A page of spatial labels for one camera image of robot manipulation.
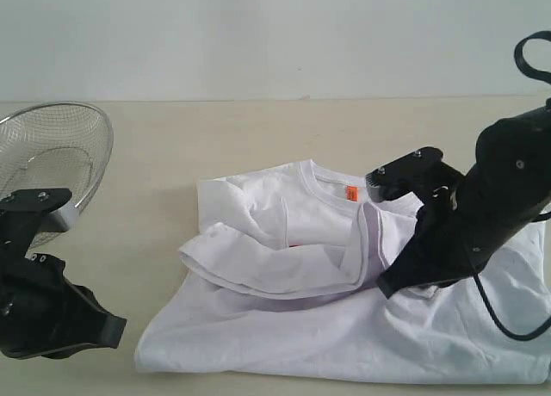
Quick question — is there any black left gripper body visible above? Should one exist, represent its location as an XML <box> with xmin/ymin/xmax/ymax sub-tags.
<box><xmin>1</xmin><ymin>253</ymin><xmax>95</xmax><ymax>357</ymax></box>

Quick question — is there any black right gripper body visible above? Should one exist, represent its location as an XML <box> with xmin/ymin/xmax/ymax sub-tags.
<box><xmin>399</xmin><ymin>189</ymin><xmax>517</xmax><ymax>288</ymax></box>

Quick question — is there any white t-shirt red lettering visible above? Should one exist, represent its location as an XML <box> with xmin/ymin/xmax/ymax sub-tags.
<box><xmin>134</xmin><ymin>160</ymin><xmax>550</xmax><ymax>384</ymax></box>

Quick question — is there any round metal mesh basket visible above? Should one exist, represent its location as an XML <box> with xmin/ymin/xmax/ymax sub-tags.
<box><xmin>1</xmin><ymin>102</ymin><xmax>114</xmax><ymax>246</ymax></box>

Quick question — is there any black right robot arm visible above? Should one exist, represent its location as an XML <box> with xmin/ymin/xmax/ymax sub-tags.
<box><xmin>366</xmin><ymin>106</ymin><xmax>550</xmax><ymax>298</ymax></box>

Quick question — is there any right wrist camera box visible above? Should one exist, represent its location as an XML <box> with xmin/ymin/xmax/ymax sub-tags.
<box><xmin>365</xmin><ymin>146</ymin><xmax>464</xmax><ymax>204</ymax></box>

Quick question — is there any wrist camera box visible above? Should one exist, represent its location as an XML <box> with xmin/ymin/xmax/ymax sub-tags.
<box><xmin>1</xmin><ymin>188</ymin><xmax>80</xmax><ymax>253</ymax></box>
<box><xmin>365</xmin><ymin>146</ymin><xmax>464</xmax><ymax>204</ymax></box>

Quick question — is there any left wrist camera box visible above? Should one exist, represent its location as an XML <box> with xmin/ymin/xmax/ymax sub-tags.
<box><xmin>1</xmin><ymin>188</ymin><xmax>80</xmax><ymax>253</ymax></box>

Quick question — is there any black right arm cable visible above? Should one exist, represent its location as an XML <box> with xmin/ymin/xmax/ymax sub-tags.
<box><xmin>473</xmin><ymin>30</ymin><xmax>551</xmax><ymax>341</ymax></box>

